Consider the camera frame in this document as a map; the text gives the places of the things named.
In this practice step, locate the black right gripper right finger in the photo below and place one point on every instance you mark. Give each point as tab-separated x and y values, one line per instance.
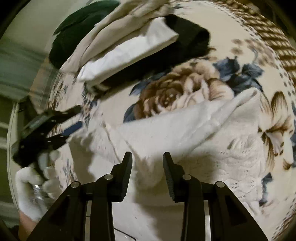
229	219

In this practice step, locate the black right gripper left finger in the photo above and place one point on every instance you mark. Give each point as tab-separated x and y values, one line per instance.
82	205

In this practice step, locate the white knit sweater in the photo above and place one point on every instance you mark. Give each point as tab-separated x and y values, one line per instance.
212	140

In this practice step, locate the white gloved left hand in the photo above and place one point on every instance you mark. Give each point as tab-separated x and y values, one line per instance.
37	192

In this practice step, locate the grey green curtain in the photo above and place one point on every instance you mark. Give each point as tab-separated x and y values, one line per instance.
26	72

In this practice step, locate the dark green duvet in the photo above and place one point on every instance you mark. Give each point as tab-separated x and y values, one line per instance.
75	27

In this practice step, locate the white folded garment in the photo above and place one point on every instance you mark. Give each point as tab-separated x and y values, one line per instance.
151	38

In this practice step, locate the floral bed blanket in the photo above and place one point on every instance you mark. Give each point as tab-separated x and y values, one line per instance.
238	59

